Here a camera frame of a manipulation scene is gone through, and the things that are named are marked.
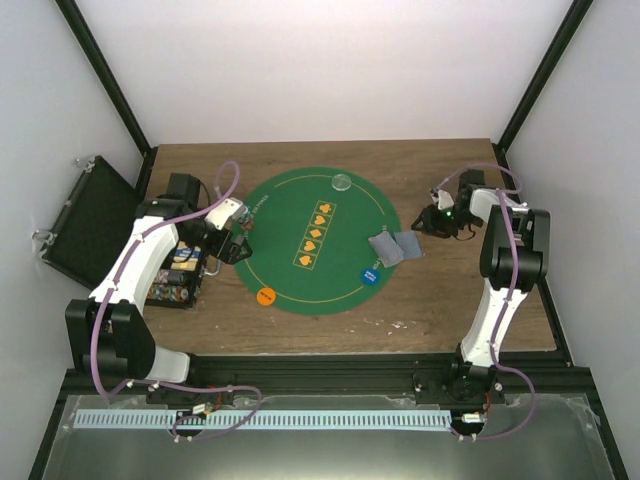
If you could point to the blue card deck box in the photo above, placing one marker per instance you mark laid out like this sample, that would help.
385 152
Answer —
186 258

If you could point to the light blue slotted rail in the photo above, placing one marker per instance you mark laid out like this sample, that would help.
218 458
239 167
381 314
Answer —
401 420

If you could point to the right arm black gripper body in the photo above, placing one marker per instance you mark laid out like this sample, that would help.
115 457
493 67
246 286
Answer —
447 225

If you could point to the round green poker mat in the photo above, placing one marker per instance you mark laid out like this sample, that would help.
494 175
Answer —
310 242

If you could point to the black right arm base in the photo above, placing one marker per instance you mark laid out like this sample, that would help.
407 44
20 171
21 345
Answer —
453 383

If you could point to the black poker set case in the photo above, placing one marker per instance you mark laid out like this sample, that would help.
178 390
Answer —
93 227

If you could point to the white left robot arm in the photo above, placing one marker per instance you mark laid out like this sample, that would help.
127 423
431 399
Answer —
107 332

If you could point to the blue small blind button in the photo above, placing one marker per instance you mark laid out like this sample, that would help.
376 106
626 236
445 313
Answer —
370 276

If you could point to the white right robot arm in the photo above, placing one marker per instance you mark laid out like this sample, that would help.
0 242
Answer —
514 257

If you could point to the grey split card pile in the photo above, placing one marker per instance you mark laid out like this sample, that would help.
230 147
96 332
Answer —
409 244

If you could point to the orange big blind button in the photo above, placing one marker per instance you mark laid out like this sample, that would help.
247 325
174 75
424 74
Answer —
266 296

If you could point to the clear acrylic dealer button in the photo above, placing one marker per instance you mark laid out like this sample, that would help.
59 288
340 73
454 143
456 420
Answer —
341 182

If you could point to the deck of grey cards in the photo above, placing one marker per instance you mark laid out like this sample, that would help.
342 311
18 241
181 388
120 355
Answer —
387 249

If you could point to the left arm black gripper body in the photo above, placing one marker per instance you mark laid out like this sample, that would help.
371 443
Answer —
217 248

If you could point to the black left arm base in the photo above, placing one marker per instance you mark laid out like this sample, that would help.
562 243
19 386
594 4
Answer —
198 389

